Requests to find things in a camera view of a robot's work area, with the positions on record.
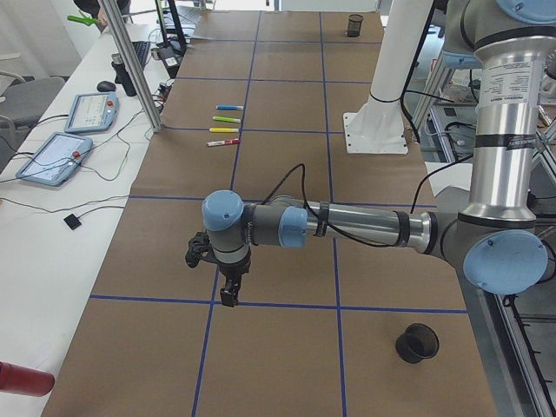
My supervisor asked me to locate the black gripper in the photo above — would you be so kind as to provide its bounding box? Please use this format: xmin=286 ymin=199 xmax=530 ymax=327
xmin=218 ymin=255 xmax=251 ymax=308

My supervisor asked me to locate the red white whiteboard marker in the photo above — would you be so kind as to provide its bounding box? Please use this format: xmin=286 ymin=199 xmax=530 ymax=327
xmin=206 ymin=138 xmax=240 ymax=148

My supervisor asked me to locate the blue marker pen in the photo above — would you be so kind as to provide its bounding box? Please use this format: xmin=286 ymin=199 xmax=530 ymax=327
xmin=215 ymin=104 xmax=244 ymax=111

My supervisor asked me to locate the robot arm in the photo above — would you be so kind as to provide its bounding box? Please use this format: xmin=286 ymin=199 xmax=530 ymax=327
xmin=186 ymin=1 xmax=555 ymax=307

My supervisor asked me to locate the yellow highlighter pen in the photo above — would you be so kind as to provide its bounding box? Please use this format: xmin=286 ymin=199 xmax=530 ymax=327
xmin=209 ymin=127 xmax=240 ymax=133

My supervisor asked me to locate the small black sensor box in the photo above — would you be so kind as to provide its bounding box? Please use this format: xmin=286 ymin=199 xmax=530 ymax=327
xmin=63 ymin=214 xmax=82 ymax=230

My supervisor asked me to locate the green highlighter pen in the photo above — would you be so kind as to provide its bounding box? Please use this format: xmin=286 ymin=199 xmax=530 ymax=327
xmin=212 ymin=116 xmax=242 ymax=124

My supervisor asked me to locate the black cup lying on side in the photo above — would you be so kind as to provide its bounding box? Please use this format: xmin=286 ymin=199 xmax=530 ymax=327
xmin=395 ymin=323 xmax=440 ymax=364

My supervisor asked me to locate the near teach pendant tablet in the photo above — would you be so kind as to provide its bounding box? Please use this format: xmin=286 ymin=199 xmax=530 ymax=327
xmin=16 ymin=132 xmax=93 ymax=187

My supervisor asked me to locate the teach pendant tablet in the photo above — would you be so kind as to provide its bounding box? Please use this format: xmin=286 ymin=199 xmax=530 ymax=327
xmin=16 ymin=132 xmax=93 ymax=187
xmin=64 ymin=92 xmax=119 ymax=134

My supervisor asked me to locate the far teach pendant tablet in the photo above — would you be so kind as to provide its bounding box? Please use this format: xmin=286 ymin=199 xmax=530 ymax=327
xmin=64 ymin=92 xmax=119 ymax=134

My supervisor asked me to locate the red bottle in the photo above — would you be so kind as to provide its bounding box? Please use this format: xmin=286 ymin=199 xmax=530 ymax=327
xmin=1 ymin=362 xmax=55 ymax=397

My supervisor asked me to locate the black computer mouse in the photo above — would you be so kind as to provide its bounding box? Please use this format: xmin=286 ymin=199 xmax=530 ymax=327
xmin=96 ymin=81 xmax=116 ymax=92

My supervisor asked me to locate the black water bottle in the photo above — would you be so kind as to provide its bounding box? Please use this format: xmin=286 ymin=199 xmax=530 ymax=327
xmin=111 ymin=53 xmax=137 ymax=96

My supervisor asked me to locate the black keyboard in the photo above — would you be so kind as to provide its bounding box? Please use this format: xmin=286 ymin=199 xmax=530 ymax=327
xmin=132 ymin=41 xmax=151 ymax=68

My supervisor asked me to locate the black mesh pencil cup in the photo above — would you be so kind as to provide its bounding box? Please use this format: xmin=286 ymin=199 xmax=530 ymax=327
xmin=347 ymin=14 xmax=364 ymax=37

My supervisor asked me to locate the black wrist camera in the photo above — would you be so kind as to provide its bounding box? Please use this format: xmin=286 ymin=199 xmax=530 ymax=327
xmin=185 ymin=232 xmax=216 ymax=268

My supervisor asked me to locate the white camera stand pillar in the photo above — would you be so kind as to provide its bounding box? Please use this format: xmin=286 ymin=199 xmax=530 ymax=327
xmin=343 ymin=0 xmax=434 ymax=155

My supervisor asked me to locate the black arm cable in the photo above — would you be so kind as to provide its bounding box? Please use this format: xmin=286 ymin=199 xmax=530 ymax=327
xmin=260 ymin=162 xmax=474 ymax=249

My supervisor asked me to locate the green handled tool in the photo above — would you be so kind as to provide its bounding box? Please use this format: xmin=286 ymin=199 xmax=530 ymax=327
xmin=66 ymin=15 xmax=98 ymax=27

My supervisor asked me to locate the aluminium frame post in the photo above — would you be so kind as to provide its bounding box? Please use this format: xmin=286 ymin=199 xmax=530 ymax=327
xmin=98 ymin=0 xmax=162 ymax=132

